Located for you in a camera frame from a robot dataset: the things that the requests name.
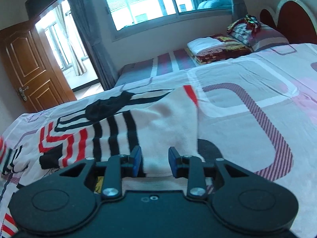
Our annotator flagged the red black striped knit sweater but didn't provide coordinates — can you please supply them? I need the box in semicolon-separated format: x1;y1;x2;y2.
0;85;206;238

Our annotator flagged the grey left curtain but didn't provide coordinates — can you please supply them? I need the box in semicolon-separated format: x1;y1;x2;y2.
68;0;118;90

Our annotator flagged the striped grey maroon bed sheet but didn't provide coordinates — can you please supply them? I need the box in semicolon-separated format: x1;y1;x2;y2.
115;48;199;87

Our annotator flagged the white patterned bed quilt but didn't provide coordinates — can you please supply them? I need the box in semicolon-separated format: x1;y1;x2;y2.
8;44;316;237

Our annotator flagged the brown wooden door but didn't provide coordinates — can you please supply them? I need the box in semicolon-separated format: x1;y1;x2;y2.
1;20;76;113

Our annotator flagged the folded red gold blanket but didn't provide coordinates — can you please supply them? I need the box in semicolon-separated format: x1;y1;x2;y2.
187;35;251;64

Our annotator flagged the striped pillow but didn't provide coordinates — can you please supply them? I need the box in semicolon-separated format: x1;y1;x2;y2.
227;14;289;52

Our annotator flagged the sliding glass window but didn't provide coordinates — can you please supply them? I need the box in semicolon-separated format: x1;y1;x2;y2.
105;0;232;40

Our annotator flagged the teal cloth on windowsill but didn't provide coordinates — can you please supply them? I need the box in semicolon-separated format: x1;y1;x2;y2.
198;0;232;10

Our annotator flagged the red white scalloped headboard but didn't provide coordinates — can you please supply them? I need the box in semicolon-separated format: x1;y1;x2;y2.
260;0;316;44

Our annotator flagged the metal door handle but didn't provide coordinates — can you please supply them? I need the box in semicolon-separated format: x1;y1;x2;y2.
18;86;29;102

